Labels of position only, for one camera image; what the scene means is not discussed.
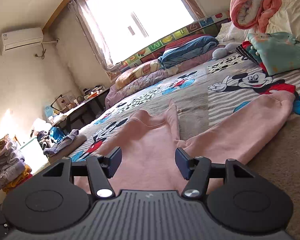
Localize pink sweatshirt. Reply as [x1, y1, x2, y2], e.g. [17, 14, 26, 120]
[71, 90, 295, 192]

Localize folded beige and purple clothes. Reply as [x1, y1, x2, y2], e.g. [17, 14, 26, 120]
[43, 129, 87, 158]

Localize stacked folded clothes pile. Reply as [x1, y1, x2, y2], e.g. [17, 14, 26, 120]
[0, 135, 32, 194]

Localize dark side desk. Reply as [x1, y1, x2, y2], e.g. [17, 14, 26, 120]
[52, 88, 110, 134]

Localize purple floral quilt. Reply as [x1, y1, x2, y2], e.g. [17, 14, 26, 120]
[105, 49, 215, 109]

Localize yellow patterned pillow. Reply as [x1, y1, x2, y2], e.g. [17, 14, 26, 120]
[115, 59, 161, 90]

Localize grey plush toy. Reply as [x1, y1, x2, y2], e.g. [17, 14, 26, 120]
[212, 42, 241, 60]

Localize blue folded quilt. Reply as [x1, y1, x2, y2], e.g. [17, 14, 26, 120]
[158, 36, 219, 69]

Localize colourful alphabet headboard mat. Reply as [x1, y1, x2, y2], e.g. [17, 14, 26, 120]
[118, 11, 231, 73]

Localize teal folded garment stack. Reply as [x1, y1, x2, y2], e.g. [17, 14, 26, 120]
[236, 32, 300, 76]

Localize white air conditioner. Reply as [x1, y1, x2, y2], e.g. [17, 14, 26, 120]
[0, 27, 44, 55]

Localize window curtain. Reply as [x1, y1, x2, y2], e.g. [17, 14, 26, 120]
[68, 0, 121, 81]

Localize pink rolled comforter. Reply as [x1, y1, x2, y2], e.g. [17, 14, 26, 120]
[230, 0, 282, 33]

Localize cream white duvet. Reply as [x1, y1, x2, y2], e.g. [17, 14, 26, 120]
[216, 0, 300, 45]

